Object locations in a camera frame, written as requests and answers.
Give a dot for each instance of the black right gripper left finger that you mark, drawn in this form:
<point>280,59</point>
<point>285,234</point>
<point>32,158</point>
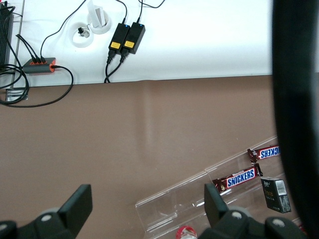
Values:
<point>74,209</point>

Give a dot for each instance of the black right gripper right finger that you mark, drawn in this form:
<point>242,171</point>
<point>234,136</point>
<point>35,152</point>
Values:
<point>214,206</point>

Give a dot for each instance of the Snickers chocolate bar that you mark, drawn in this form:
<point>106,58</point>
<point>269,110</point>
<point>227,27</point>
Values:
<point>268,152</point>
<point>239,178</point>

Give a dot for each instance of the red can with white lid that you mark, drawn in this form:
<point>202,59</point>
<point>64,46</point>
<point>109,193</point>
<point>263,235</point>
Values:
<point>186,232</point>

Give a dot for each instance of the clear acrylic stepped shelf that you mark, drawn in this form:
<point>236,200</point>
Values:
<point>174,204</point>

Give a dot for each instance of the small black carton box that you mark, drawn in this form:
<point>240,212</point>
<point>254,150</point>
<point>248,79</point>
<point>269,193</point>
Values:
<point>275,195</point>

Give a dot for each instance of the grey orange USB hub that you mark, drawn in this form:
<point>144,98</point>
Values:
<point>37,67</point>

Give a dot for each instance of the small black silver clip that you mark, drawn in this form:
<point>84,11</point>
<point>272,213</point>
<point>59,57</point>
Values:
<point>83,32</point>

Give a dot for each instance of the black power adapter brick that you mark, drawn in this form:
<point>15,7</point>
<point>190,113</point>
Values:
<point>119,37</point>
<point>134,37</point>

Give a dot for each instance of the black ribbed metal box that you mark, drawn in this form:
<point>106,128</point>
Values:
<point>5,35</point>

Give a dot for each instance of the white folded card piece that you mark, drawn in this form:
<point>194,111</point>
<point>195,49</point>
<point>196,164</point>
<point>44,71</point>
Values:
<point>96,15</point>

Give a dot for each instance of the silver metal bracket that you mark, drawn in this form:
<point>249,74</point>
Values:
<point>15,94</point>

